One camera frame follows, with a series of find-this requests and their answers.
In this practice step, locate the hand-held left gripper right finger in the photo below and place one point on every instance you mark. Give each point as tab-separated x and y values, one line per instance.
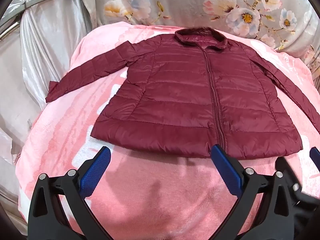
226	171

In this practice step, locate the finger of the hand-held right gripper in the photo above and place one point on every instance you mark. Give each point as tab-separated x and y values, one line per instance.
297	192
315	156

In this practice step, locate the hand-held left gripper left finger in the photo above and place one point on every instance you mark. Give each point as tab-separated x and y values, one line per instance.
96	172

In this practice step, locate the maroon puffer jacket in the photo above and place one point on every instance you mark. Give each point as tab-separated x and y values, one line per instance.
175	92

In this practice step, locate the pink fleece blanket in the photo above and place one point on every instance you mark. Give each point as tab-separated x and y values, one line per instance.
155	192

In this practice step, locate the silver satin curtain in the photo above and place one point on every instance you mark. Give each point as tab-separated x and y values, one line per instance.
50	42

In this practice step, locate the grey floral bedsheet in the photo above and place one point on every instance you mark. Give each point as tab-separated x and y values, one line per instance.
190	2

